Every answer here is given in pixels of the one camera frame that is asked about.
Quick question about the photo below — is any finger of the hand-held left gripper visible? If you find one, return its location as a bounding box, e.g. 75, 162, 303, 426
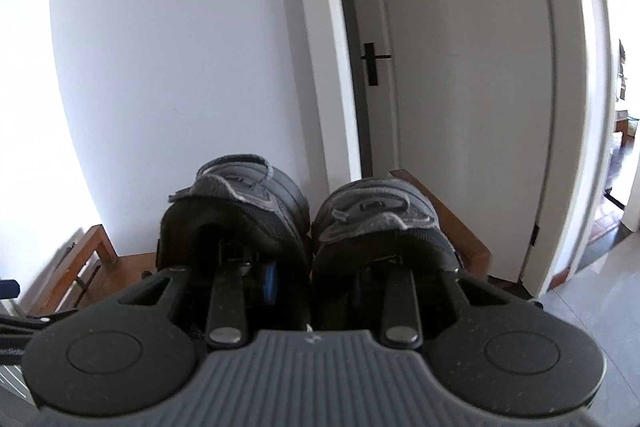
0, 278, 81, 363

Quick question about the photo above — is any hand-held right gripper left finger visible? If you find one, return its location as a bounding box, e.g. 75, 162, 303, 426
115, 259, 278, 350

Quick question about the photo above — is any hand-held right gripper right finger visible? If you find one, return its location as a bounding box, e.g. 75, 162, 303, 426
381, 264, 523, 349

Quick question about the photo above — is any grey black sneaker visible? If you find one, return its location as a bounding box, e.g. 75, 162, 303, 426
310, 177, 466, 338
156, 153, 313, 338

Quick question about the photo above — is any wooden shoe rack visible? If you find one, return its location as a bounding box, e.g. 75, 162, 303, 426
20, 169, 493, 323

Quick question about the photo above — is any black door handle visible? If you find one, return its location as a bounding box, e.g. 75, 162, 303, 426
361, 42, 392, 86

